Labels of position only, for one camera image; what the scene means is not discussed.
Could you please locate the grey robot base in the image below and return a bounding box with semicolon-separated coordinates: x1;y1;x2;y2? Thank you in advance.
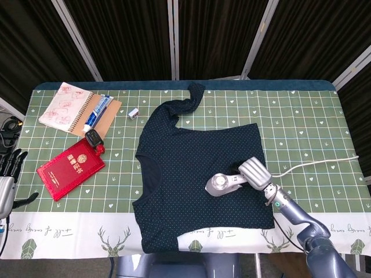
115;253;241;278

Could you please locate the spiral notebook with red drawings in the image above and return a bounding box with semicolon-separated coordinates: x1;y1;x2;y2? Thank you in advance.
38;82;122;137

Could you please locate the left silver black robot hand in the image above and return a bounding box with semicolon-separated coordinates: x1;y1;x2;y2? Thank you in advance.
0;148;39;221

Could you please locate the black floor equipment bundle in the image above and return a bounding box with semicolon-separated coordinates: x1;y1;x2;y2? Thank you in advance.
0;115;24;154

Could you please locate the dark blue dotted t-shirt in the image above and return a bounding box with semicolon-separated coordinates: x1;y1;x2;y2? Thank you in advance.
132;82;275;254

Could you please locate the white table leg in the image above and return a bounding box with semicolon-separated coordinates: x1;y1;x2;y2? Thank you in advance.
254;254;263;278

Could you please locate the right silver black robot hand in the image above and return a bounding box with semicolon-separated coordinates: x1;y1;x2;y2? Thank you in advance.
228;156;275;192

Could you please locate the green grid deer tablecloth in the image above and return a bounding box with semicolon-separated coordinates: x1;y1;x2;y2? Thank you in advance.
0;88;371;260

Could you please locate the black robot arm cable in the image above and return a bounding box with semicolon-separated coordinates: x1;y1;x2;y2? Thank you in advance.
273;216;305;253
0;214;11;256

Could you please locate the red certificate book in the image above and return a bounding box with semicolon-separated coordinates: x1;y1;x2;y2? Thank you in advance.
37;137;106;202

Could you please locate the thin white cable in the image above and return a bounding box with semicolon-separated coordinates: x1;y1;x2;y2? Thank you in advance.
271;155;360;178

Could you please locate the black folding screen panel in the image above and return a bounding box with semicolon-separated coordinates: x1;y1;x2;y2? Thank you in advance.
173;0;279;81
0;0;103;115
242;0;371;87
332;45;371;186
52;0;178;82

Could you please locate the white handheld steam iron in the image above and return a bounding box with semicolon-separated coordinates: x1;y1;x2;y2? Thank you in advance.
205;170;247;197

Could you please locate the brown object under table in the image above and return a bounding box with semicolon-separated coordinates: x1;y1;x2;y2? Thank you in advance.
262;254;310;278

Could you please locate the small black device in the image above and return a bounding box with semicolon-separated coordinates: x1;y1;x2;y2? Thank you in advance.
85;129;104;148

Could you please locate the blue white toothpaste tube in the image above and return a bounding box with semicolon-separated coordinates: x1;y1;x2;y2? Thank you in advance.
83;95;114;133

